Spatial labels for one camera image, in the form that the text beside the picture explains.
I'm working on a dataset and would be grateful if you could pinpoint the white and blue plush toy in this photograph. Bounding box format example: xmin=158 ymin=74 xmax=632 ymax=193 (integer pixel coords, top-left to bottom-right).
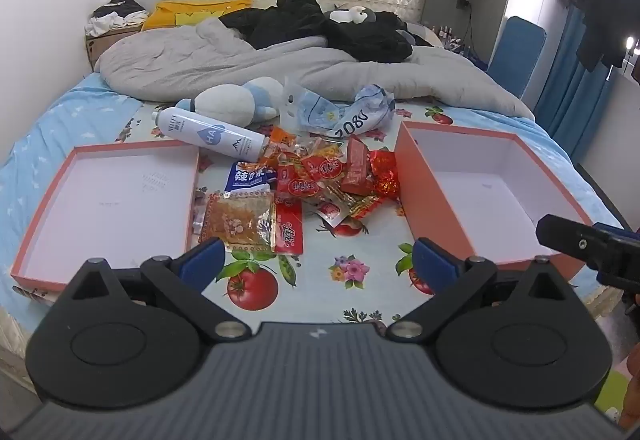
xmin=175 ymin=77 xmax=284 ymax=125

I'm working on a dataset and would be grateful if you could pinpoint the row of small bottles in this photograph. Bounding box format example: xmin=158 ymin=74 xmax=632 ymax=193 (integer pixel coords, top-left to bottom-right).
xmin=429 ymin=22 xmax=468 ymax=51

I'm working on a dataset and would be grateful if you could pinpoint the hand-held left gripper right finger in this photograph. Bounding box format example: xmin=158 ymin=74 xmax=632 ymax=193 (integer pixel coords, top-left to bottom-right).
xmin=386 ymin=239 xmax=583 ymax=342

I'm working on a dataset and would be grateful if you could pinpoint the black and white plush toy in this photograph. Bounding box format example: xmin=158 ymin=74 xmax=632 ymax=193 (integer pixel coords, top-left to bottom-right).
xmin=322 ymin=6 xmax=381 ymax=28

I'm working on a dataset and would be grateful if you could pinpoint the orange edged clear snack packet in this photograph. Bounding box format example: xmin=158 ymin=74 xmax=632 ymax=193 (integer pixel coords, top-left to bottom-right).
xmin=198 ymin=192 xmax=277 ymax=254

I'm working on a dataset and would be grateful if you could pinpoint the blue chair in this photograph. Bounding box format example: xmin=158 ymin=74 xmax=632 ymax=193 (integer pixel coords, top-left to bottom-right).
xmin=486 ymin=16 xmax=547 ymax=101

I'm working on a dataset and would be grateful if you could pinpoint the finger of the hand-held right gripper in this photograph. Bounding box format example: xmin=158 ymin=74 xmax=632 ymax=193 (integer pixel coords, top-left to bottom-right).
xmin=596 ymin=266 xmax=640 ymax=293
xmin=536 ymin=215 xmax=640 ymax=271

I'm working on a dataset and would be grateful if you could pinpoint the white spray bottle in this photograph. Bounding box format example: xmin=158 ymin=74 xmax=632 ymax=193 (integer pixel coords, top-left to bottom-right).
xmin=151 ymin=107 xmax=272 ymax=164

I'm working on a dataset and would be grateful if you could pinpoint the pile of red snack packets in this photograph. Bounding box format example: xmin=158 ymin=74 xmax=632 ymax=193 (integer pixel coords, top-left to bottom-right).
xmin=260 ymin=125 xmax=402 ymax=239

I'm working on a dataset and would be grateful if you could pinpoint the clear plastic bag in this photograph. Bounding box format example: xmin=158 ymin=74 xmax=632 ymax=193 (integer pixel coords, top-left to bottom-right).
xmin=279 ymin=76 xmax=351 ymax=137

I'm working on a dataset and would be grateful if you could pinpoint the blue curtain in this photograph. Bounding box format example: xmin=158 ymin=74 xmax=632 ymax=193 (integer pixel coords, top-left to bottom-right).
xmin=534 ymin=4 xmax=628 ymax=163

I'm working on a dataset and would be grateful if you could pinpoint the orange cardboard box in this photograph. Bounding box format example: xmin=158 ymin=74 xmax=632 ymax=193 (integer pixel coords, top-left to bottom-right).
xmin=394 ymin=120 xmax=622 ymax=281

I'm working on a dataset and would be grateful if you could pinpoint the black grey garment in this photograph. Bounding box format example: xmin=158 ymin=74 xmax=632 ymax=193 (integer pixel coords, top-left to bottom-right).
xmin=395 ymin=28 xmax=432 ymax=49

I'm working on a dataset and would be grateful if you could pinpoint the vegetable print tablecloth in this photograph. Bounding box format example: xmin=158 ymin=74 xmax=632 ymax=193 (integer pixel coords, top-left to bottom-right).
xmin=107 ymin=98 xmax=501 ymax=327

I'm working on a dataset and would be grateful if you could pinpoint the blue white snack packet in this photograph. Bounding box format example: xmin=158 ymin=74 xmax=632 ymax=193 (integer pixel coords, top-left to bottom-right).
xmin=223 ymin=161 xmax=279 ymax=194

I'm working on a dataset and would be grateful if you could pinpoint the brown cardboard box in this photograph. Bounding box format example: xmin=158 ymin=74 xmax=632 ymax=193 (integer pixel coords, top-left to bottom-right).
xmin=85 ymin=24 xmax=146 ymax=71

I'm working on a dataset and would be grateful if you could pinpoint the black clothing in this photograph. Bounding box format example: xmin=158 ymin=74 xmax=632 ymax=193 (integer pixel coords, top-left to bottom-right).
xmin=219 ymin=0 xmax=415 ymax=64

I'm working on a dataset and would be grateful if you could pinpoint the orange box lid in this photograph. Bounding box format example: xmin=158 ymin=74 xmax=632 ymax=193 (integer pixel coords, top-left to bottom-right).
xmin=10 ymin=142 xmax=202 ymax=291

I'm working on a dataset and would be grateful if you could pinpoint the pile of folded clothes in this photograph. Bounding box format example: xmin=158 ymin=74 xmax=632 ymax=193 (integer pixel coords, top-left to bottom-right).
xmin=84 ymin=0 xmax=151 ymax=38

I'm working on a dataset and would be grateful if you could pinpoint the red label snack packet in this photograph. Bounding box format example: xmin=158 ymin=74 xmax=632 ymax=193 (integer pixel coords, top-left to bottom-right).
xmin=273 ymin=199 xmax=306 ymax=255

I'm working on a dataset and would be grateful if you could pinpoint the crumpled blue white plastic bag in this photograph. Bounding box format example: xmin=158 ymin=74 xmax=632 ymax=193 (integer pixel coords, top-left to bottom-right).
xmin=330 ymin=84 xmax=397 ymax=141

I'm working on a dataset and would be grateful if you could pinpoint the person's right forearm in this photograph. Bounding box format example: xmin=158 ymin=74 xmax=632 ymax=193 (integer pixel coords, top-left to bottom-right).
xmin=619 ymin=347 xmax=640 ymax=428

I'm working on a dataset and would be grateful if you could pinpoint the grey duvet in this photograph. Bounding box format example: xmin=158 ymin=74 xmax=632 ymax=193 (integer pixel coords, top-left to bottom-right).
xmin=95 ymin=17 xmax=537 ymax=121

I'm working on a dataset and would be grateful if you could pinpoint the yellow pillow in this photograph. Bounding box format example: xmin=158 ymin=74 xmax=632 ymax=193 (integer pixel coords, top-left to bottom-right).
xmin=141 ymin=0 xmax=254 ymax=32

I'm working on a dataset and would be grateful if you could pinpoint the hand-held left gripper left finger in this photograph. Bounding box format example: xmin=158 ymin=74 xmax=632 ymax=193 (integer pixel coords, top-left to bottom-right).
xmin=52 ymin=236 xmax=252 ymax=342

